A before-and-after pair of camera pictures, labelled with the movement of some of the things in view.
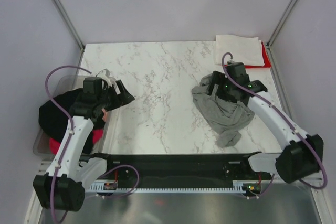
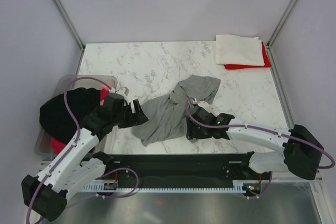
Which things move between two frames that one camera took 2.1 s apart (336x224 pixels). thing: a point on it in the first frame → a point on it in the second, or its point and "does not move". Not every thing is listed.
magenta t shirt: x=55 y=144 does not move
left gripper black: x=124 y=97 → x=136 y=118
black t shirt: x=55 y=123 does not move
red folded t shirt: x=265 y=58 does not move
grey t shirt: x=228 y=118 → x=167 y=115
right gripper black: x=217 y=78 → x=195 y=134
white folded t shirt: x=244 y=49 does not move
